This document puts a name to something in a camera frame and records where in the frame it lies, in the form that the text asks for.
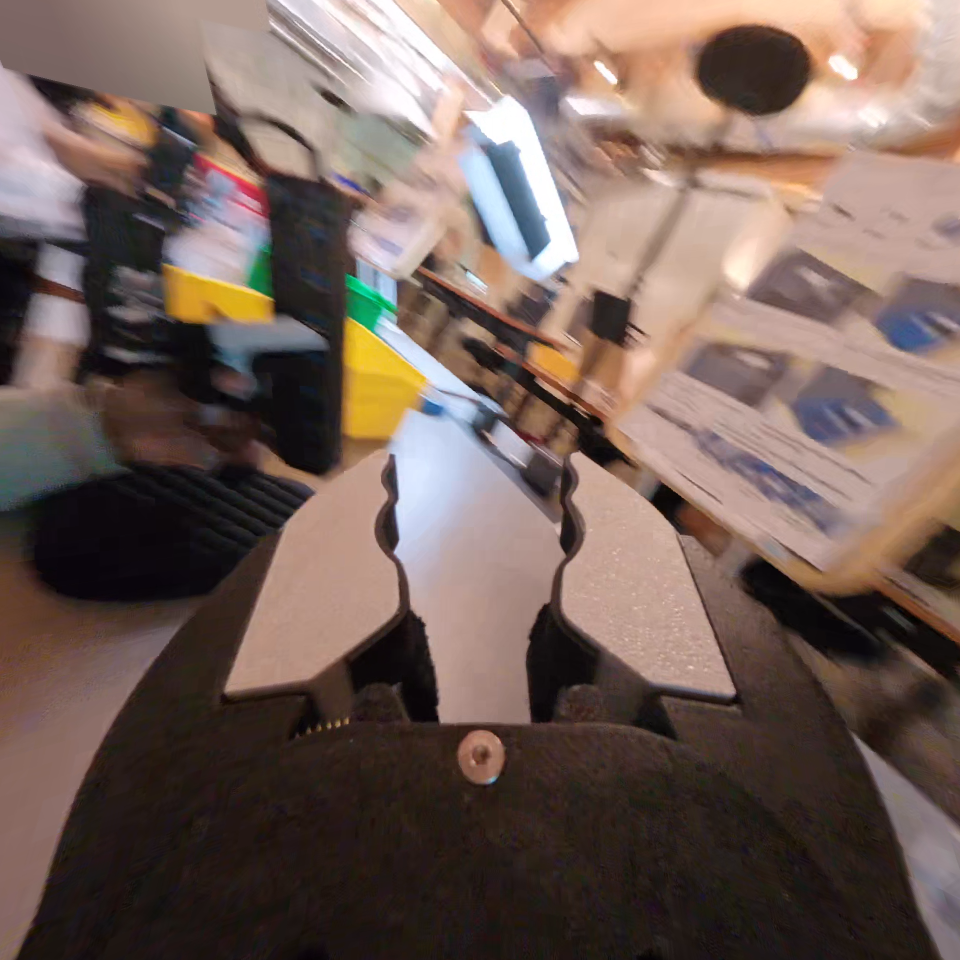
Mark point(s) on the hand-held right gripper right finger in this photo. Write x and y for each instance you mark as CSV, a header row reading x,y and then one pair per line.
x,y
645,600

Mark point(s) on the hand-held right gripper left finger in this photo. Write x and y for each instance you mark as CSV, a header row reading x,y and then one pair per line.
x,y
322,585

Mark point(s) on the black usb hub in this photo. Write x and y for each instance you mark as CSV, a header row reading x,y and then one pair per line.
x,y
307,247

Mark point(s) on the person's left hand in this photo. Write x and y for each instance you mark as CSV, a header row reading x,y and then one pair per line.
x,y
165,420

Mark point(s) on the small yellow plastic bin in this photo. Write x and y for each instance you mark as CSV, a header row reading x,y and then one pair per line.
x,y
210,296

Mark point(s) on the green plastic bin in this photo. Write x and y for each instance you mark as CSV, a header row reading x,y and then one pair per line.
x,y
367,304

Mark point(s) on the ribbed black pad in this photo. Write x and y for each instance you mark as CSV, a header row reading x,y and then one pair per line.
x,y
165,525

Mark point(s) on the wooden office desk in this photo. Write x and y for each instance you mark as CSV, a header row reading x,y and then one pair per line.
x,y
480,300

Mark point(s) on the printed poster board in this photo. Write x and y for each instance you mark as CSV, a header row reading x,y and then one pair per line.
x,y
810,360

